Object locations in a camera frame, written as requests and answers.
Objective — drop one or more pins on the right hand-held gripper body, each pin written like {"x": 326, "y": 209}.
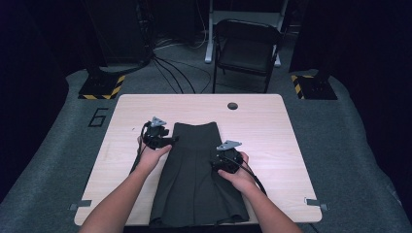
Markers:
{"x": 228, "y": 161}

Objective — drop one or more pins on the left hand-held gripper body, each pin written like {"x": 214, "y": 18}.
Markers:
{"x": 154, "y": 136}

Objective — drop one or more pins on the black pleated skirt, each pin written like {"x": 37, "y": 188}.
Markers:
{"x": 194, "y": 181}

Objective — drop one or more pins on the person's right hand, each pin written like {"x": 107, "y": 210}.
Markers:
{"x": 241, "y": 179}

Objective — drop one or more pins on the person's left hand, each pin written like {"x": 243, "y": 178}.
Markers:
{"x": 150, "y": 158}

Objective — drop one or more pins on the dark round table grommet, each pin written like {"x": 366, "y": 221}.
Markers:
{"x": 232, "y": 106}

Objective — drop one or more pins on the black stand base striped edge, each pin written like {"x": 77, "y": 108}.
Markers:
{"x": 317, "y": 89}
{"x": 100, "y": 87}

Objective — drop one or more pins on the black equipment cabinet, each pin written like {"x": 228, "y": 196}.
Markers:
{"x": 120, "y": 32}

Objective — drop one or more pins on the black folding chair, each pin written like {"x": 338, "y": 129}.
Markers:
{"x": 246, "y": 53}

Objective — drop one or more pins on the dark curtain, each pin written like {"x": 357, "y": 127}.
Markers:
{"x": 26, "y": 81}
{"x": 372, "y": 64}

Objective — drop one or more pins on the grey table edge bracket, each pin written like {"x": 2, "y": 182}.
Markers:
{"x": 85, "y": 203}
{"x": 313, "y": 202}

